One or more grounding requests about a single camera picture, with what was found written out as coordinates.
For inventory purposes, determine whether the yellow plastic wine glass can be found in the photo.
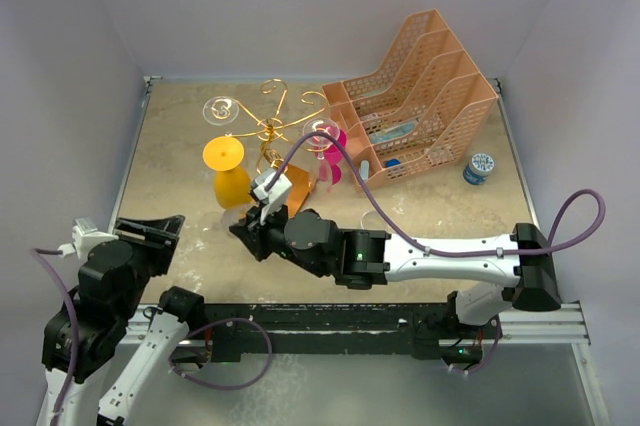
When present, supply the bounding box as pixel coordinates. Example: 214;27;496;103
202;136;252;210

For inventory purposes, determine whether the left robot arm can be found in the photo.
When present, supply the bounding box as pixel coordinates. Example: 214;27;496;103
32;215;206;425

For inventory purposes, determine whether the pink plastic wine glass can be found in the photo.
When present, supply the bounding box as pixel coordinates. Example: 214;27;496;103
313;124;347;186

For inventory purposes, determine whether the gold wire wine glass rack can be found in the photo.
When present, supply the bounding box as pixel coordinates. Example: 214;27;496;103
223;78;328;180

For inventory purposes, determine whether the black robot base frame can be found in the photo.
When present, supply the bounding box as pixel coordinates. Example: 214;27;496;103
164;288;506;365

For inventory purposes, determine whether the clear wine glass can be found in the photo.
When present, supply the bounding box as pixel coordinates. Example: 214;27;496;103
360;210;385;230
202;96;240;126
220;204;251;237

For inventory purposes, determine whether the orange plastic file organizer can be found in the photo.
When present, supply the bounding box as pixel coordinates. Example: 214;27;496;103
322;10;498;189

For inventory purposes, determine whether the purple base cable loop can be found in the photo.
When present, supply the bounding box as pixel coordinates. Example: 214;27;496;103
167;318;274;390

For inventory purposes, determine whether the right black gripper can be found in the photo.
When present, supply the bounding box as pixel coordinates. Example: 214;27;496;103
231;196;330;278

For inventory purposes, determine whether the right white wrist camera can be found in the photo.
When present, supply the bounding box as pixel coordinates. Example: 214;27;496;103
249;168;293;225

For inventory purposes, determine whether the blue white round tin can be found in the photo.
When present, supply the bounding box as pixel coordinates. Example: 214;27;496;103
463;153;496;186

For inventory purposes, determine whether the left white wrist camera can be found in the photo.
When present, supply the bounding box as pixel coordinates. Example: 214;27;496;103
58;217;118;261

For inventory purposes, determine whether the clear champagne flute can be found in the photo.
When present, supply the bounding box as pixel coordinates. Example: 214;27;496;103
302;117;344;187

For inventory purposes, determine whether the light blue small bottle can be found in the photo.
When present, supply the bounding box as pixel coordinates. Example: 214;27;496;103
359;160;371;181

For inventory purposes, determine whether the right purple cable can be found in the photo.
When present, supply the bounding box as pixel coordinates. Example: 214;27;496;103
264;132;607;258

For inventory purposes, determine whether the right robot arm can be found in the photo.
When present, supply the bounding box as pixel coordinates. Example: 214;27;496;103
229;206;562;337

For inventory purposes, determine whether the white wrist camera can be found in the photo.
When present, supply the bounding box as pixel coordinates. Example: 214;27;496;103
249;168;293;225
58;217;118;261

